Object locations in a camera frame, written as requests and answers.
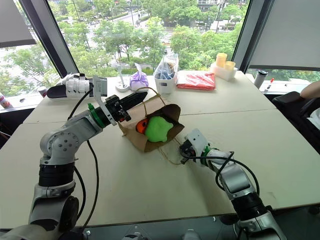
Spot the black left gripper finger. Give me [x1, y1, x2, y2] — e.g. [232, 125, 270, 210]
[120, 91, 149, 105]
[122, 95, 147, 111]

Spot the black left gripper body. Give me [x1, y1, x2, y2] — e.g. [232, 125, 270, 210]
[104, 94, 132, 123]

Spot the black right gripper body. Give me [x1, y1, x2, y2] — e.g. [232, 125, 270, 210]
[179, 140, 197, 165]

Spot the brown paper bag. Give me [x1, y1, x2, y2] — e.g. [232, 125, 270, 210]
[117, 86, 185, 166]

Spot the purple tied plastic bag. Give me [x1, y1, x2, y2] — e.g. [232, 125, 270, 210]
[129, 62, 150, 92]

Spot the orange plush toy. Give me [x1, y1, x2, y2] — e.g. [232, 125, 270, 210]
[135, 118, 150, 135]

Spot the white bin with plastic bag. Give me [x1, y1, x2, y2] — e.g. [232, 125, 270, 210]
[153, 53, 180, 95]

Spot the green plush toy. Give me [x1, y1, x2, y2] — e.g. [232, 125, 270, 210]
[144, 115, 175, 144]

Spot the white desk stand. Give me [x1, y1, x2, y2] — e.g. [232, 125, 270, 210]
[115, 63, 130, 92]

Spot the black and white handheld device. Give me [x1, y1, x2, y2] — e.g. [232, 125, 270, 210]
[46, 73, 94, 101]

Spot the red folded cloth package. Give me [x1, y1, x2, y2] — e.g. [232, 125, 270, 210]
[175, 72, 217, 91]

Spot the white plastic cup holder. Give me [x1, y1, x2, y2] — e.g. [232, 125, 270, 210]
[209, 61, 238, 82]

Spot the tall yellow plastic cup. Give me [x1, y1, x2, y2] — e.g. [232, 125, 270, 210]
[215, 52, 228, 68]

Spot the short yellow plastic cup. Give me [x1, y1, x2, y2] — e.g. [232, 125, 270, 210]
[224, 60, 236, 73]

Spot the dark rounded shape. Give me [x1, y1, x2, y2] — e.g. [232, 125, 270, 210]
[124, 231, 144, 240]

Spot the grey tumbler with black lid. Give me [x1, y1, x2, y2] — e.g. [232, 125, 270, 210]
[253, 70, 269, 89]

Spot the red and white bottle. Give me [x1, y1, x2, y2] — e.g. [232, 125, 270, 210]
[0, 91, 14, 109]

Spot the black office chair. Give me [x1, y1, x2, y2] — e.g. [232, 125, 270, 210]
[271, 90, 320, 153]

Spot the grey roller blind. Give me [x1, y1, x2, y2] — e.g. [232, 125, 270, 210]
[0, 0, 37, 49]
[248, 0, 320, 72]

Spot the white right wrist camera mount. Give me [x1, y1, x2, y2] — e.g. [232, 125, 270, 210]
[184, 128, 211, 162]

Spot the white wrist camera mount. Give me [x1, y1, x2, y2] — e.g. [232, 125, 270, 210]
[184, 128, 211, 162]
[91, 74, 118, 126]

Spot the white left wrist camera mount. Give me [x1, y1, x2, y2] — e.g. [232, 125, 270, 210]
[91, 74, 118, 126]

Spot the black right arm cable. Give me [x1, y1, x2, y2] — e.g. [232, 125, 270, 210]
[180, 150, 260, 198]

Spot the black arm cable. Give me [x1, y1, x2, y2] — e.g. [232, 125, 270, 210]
[180, 150, 260, 198]
[67, 87, 100, 231]

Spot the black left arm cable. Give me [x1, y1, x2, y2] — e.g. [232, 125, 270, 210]
[67, 87, 100, 231]

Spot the dark window frame post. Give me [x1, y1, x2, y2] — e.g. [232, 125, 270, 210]
[231, 0, 270, 73]
[19, 0, 80, 79]

